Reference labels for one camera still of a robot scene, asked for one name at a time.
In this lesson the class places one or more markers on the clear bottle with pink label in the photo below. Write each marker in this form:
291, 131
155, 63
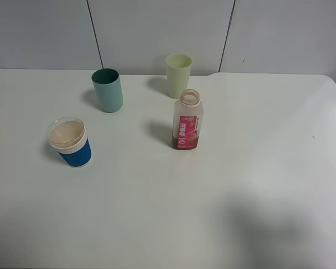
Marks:
187, 120

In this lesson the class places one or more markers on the pale green plastic cup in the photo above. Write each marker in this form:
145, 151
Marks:
178, 67

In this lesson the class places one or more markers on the teal plastic cup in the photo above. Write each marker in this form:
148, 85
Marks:
108, 89

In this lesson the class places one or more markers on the blue sleeved paper cup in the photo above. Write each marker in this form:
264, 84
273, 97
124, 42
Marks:
68, 137

